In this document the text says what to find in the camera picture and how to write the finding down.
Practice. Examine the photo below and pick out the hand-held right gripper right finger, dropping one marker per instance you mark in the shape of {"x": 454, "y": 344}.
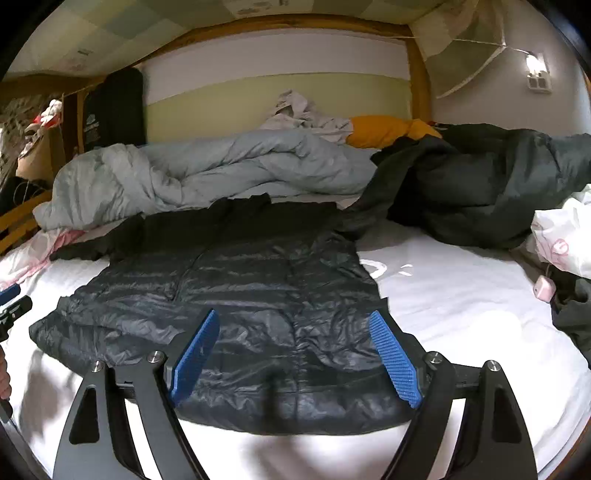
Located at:
{"x": 397, "y": 364}

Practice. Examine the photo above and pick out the pink and white cloth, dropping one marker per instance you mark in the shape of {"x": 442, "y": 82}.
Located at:
{"x": 27, "y": 258}

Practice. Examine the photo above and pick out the black puffer jacket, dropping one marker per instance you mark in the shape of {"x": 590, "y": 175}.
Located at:
{"x": 258, "y": 295}

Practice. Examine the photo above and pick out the light grey crumpled cloth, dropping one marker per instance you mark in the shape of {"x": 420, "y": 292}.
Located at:
{"x": 300, "y": 117}

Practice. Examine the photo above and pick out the light blue duvet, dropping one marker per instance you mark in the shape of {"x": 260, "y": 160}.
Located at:
{"x": 194, "y": 170}

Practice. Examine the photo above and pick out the wall light socket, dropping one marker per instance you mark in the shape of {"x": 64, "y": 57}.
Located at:
{"x": 536, "y": 71}

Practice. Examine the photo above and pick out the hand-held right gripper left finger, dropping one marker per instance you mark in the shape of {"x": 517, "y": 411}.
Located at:
{"x": 194, "y": 357}

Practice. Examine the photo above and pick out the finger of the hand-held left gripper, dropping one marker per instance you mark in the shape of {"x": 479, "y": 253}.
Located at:
{"x": 14, "y": 309}

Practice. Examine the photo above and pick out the red and white hanging cloth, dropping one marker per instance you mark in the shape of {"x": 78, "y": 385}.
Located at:
{"x": 46, "y": 113}

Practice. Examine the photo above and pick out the white plastic bag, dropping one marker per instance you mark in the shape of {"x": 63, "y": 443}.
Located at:
{"x": 565, "y": 230}

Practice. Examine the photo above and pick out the small pink case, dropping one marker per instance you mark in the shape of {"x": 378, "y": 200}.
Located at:
{"x": 543, "y": 288}

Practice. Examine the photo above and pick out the black hanging bag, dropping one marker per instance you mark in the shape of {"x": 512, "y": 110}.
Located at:
{"x": 113, "y": 110}

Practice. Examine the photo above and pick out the white mosquito net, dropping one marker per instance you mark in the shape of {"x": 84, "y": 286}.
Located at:
{"x": 471, "y": 41}

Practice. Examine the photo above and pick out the wooden bed frame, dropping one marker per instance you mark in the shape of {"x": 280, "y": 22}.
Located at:
{"x": 418, "y": 69}

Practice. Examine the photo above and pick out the person's left hand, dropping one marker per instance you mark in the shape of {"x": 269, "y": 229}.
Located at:
{"x": 3, "y": 374}

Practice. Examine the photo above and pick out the dark green coat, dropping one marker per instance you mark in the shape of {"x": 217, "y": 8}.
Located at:
{"x": 485, "y": 184}

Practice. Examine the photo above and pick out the dark grey cloth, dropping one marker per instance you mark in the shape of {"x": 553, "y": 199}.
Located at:
{"x": 575, "y": 318}

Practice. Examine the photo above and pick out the orange pillow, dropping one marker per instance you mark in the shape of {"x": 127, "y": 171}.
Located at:
{"x": 388, "y": 130}

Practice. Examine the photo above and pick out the brown paper bag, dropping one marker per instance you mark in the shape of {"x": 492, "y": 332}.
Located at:
{"x": 34, "y": 157}

